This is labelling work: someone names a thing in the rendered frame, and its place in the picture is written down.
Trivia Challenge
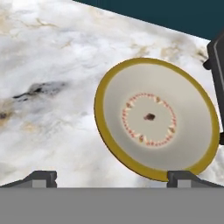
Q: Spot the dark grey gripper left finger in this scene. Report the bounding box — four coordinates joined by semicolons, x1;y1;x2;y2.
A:
0;170;58;189

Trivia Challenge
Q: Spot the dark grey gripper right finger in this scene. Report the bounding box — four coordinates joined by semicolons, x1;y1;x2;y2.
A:
166;170;224;189

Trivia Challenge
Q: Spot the yellow rimmed white bowl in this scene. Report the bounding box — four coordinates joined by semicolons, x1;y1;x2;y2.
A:
94;57;221;182

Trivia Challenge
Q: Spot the black appliance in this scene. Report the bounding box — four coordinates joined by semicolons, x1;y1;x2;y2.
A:
202;30;224;146

